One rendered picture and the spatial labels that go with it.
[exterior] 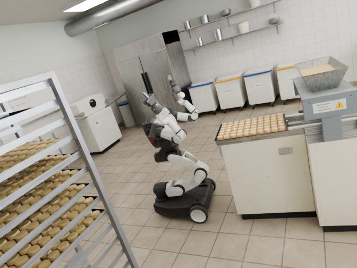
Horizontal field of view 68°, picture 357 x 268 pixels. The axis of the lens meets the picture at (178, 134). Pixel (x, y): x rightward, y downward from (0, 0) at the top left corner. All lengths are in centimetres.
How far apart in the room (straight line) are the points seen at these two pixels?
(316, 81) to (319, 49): 413
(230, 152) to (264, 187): 45
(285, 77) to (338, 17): 142
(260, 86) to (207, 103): 122
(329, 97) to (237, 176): 103
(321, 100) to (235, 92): 395
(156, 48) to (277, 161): 431
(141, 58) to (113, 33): 169
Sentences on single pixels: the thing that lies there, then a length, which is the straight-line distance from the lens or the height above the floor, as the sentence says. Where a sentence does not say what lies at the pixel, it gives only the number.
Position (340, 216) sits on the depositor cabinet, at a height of 18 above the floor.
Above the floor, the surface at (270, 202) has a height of 21.
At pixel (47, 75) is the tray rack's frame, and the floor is 180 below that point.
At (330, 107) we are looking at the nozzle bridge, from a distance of 208.
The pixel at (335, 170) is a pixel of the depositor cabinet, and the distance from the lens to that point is 229.
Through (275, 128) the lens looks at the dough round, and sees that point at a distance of 230.
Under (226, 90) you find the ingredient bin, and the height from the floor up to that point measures 53.
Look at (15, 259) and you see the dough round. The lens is 140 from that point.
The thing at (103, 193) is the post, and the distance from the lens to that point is 148.
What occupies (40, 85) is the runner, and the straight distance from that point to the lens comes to 134.
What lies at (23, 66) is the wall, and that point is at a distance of 638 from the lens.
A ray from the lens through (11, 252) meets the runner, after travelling 127.
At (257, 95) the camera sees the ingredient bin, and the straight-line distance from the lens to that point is 582.
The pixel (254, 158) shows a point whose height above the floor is 67.
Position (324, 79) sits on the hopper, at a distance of 213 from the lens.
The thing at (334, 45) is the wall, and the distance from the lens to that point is 625.
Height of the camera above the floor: 178
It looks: 18 degrees down
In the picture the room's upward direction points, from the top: 17 degrees counter-clockwise
